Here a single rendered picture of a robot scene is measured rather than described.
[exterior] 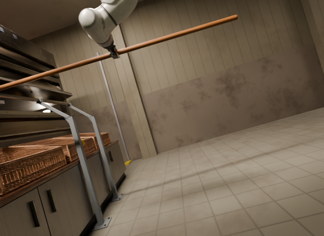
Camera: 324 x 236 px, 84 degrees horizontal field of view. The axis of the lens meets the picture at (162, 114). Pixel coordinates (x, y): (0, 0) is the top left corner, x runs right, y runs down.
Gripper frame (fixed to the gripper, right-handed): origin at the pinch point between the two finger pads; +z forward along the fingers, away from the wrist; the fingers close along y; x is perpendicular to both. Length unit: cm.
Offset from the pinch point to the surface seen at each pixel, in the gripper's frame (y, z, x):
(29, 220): 78, -22, -62
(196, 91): 16, 266, 97
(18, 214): 72, -27, -62
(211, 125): 92, 266, 106
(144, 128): 58, 257, -29
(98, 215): 110, 38, -58
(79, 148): 52, 38, -58
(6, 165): 48, -21, -67
